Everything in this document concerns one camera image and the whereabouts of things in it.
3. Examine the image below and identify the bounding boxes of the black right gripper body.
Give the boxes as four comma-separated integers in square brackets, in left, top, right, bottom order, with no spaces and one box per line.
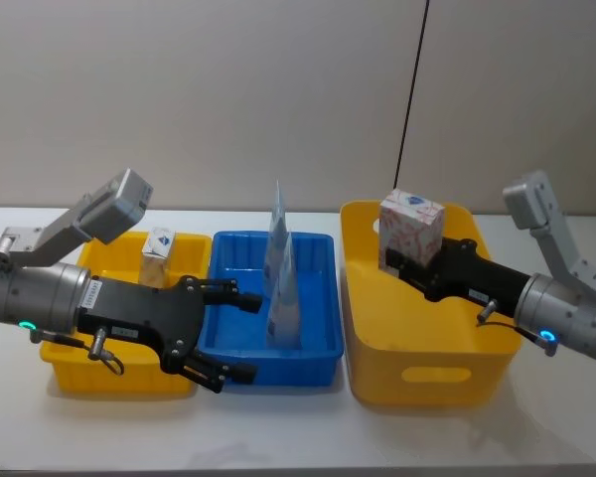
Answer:
[425,237,533,318]

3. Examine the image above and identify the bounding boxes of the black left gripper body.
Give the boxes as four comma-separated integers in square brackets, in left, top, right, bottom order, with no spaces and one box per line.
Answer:
[77,275,209,375]

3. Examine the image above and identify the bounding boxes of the pink patterned tissue box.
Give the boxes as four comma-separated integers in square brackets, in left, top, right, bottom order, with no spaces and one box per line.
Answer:
[378,189,447,272]

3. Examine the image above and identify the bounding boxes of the orange patterned tissue pack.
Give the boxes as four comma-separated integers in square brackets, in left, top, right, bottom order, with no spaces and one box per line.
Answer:
[141,227,179,288]

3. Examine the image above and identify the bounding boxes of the blue white tissue pack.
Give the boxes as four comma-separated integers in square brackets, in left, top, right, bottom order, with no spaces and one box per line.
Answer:
[266,232,302,350]
[263,180,293,299]

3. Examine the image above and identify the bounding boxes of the shallow yellow plastic bin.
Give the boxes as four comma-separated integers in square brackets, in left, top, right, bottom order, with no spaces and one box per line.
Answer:
[39,231,215,398]

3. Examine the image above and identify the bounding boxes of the blue plastic bin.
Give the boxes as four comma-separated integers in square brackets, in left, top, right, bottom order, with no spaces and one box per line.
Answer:
[197,230,345,389]

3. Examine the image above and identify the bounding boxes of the right gripper thin dark cable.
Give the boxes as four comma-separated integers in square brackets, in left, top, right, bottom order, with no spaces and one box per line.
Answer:
[476,299,558,357]

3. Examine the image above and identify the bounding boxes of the gripper thin dark cable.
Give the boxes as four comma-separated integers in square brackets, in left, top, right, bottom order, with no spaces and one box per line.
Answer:
[29,326,126,378]
[476,299,558,357]

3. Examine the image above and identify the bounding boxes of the left gripper thin dark cable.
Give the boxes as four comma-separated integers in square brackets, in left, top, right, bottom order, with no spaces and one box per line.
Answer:
[29,326,126,378]

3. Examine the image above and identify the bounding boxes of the deep yellow bin with handle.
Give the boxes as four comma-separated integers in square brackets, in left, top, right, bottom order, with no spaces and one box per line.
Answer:
[340,199,523,409]

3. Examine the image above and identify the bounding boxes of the black cable on wall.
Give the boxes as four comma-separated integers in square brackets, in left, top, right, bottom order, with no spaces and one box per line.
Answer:
[391,0,431,189]

